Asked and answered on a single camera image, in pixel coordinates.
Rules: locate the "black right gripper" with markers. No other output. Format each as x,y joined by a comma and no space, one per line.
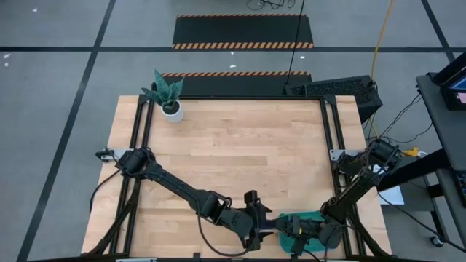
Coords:
320,231

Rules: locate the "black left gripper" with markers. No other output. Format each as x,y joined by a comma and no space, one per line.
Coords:
238,222

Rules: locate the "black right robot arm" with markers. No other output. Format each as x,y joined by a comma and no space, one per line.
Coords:
360,178

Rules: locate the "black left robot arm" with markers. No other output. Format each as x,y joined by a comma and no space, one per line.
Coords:
174,185

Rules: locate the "teal plastic basket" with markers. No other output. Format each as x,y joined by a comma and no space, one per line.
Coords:
287,244

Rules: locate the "white paper sheet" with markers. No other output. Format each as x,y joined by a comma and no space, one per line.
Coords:
395,194

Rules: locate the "black hazard striped floor mat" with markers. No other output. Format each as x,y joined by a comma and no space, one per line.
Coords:
236,85
242,31

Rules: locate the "snake plant in white pot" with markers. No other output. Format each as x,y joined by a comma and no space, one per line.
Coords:
171,109

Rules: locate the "black caster wheel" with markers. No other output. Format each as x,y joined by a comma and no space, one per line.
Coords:
437,241

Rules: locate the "black mesh computer tower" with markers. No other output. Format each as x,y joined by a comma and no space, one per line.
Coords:
338,91

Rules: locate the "black side desk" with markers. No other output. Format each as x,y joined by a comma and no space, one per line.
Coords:
448,138

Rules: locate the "laptop computer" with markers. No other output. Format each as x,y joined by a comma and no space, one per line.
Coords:
453,98

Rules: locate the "black metal table frame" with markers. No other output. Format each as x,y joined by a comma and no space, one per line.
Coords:
329,99

